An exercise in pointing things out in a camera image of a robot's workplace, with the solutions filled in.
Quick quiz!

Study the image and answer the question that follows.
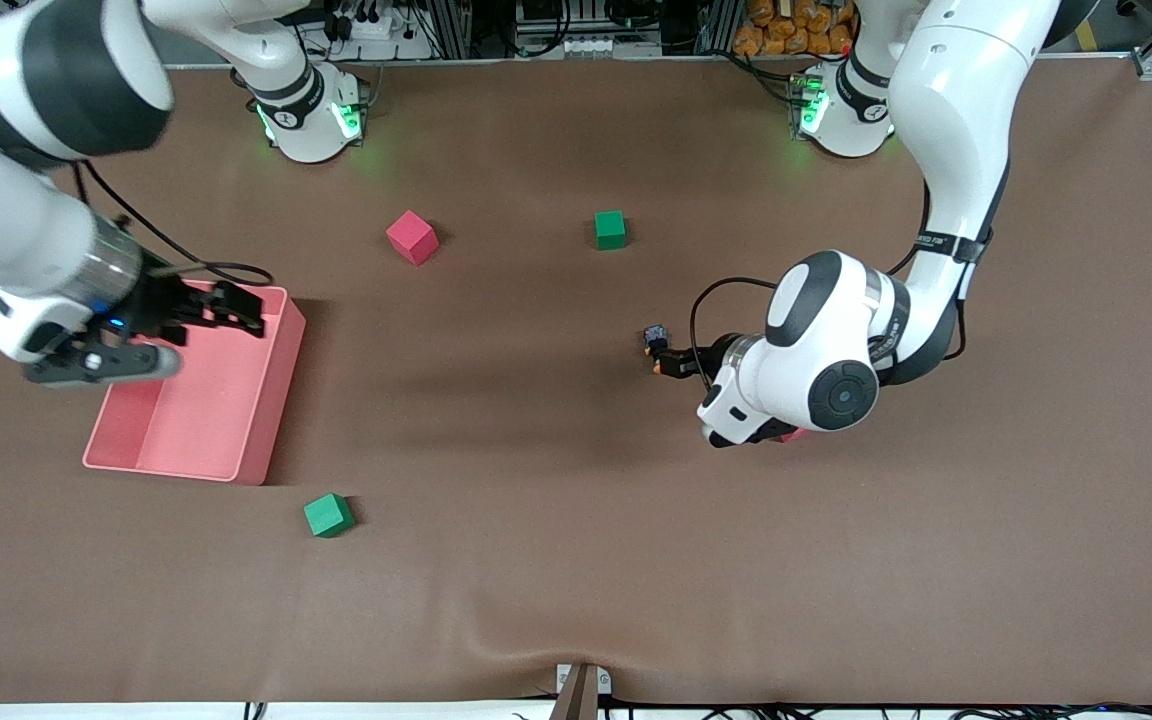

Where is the pink plastic bin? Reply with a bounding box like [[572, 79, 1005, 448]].
[[82, 277, 307, 487]]

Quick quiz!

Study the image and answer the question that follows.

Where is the brown table mat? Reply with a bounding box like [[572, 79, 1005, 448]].
[[0, 55, 1152, 706]]

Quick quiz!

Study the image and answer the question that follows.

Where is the white power strip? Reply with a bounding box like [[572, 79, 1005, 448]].
[[331, 10, 415, 46]]

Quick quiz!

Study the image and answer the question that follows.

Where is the white terminal block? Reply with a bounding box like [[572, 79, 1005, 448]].
[[519, 35, 664, 59]]

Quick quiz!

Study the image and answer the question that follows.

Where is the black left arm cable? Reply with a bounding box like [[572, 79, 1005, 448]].
[[688, 160, 1013, 396]]

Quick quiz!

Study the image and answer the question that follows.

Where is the grey table clamp bracket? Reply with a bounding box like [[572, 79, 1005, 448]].
[[548, 662, 614, 720]]

